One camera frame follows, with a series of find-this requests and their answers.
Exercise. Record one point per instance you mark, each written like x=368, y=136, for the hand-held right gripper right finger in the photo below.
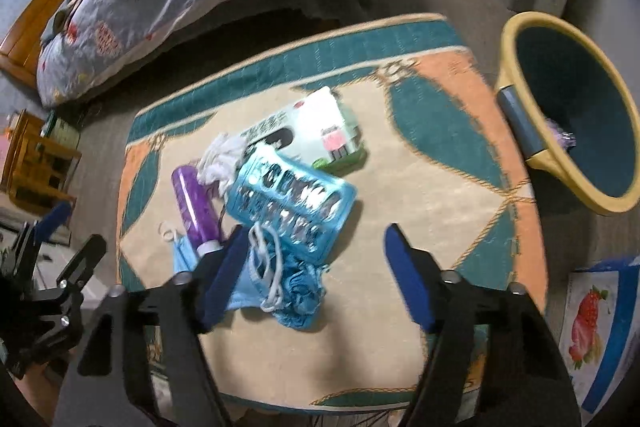
x=410, y=277

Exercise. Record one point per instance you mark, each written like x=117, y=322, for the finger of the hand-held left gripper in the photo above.
x=82, y=262
x=55, y=218

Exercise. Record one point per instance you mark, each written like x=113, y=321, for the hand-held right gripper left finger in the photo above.
x=225, y=277

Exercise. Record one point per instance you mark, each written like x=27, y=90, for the blue face mask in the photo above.
x=300, y=297
x=182, y=257

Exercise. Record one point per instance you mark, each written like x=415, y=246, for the pale green medicine box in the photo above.
x=310, y=127

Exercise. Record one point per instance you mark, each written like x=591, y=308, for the pink snack wrapper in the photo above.
x=562, y=139

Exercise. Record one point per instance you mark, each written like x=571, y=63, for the teal bin with yellow rim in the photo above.
x=590, y=107

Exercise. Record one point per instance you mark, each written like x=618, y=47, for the wooden nightstand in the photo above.
x=35, y=167

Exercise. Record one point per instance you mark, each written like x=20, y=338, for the purple bottle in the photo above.
x=192, y=202

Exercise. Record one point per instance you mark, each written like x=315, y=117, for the blue blister pack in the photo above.
x=290, y=202

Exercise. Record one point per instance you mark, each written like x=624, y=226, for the crumpled white tissue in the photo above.
x=220, y=157

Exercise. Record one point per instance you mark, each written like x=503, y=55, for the patterned teal and orange cushion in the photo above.
x=425, y=132

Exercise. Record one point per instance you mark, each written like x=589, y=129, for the blue box with strawberry print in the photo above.
x=595, y=322

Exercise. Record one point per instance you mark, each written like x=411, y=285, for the wooden bed headboard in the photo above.
x=45, y=17

